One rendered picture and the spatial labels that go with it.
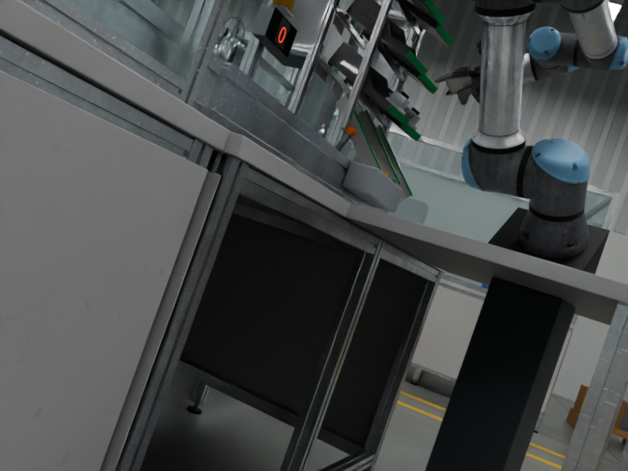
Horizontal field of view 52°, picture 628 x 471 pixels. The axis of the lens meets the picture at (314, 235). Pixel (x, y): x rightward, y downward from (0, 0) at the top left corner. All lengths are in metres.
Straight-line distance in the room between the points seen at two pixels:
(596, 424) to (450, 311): 4.43
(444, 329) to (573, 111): 5.81
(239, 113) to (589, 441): 0.73
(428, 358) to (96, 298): 4.85
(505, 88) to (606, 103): 9.29
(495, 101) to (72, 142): 0.96
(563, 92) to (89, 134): 10.15
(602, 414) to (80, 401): 0.75
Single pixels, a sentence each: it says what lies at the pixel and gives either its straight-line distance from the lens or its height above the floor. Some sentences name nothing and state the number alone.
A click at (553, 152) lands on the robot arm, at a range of 1.47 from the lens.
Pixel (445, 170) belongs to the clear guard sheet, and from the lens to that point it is 5.64.
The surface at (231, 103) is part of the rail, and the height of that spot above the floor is 0.91.
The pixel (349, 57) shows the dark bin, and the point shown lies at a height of 1.33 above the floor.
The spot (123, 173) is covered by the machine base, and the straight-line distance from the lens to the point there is 0.75.
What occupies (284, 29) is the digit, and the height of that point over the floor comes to 1.22.
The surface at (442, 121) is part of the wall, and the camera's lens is 10.45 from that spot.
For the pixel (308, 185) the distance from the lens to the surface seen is 1.09.
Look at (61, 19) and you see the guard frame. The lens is 0.69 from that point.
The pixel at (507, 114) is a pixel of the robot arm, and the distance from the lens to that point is 1.45.
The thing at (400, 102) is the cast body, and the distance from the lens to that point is 1.93.
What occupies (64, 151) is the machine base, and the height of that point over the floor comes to 0.75.
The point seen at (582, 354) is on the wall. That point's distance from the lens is 10.24.
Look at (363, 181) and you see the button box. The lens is 1.40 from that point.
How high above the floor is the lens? 0.74
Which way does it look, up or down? 1 degrees up
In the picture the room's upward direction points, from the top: 20 degrees clockwise
